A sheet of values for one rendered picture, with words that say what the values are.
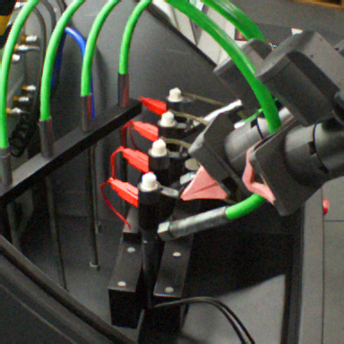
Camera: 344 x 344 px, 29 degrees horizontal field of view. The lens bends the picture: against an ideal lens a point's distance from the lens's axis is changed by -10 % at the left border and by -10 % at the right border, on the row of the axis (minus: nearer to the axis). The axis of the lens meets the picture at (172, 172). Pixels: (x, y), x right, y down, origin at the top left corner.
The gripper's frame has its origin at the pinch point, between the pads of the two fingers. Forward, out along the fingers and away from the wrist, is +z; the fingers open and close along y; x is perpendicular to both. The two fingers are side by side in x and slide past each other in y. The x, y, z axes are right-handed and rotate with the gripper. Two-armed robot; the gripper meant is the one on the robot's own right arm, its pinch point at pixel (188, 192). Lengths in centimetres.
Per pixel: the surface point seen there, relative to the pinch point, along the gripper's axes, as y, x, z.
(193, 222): -0.6, 9.7, -5.5
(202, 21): 15.1, 9.0, -22.5
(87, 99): 16.6, -11.8, 11.6
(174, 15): 17.9, -36.7, 5.4
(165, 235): -0.2, 9.5, -1.2
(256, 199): -2.0, 10.4, -14.1
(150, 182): 3.9, 0.8, 2.6
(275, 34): -2, -97, 20
